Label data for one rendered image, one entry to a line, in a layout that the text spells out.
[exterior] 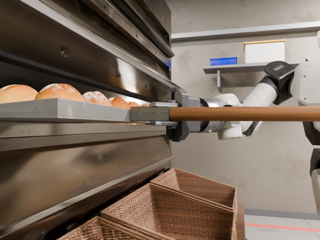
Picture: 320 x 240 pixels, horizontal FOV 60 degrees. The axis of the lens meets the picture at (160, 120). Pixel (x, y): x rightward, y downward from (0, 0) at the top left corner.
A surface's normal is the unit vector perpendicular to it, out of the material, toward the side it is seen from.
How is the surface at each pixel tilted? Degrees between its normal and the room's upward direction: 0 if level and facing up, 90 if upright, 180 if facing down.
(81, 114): 91
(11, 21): 171
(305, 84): 90
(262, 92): 59
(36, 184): 70
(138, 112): 90
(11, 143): 90
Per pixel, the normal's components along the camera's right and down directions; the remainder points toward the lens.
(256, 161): -0.25, -0.03
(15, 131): 0.96, 0.00
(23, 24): 0.15, 0.99
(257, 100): -0.01, -0.54
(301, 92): -0.70, -0.01
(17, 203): 0.90, -0.35
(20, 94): 0.69, -0.49
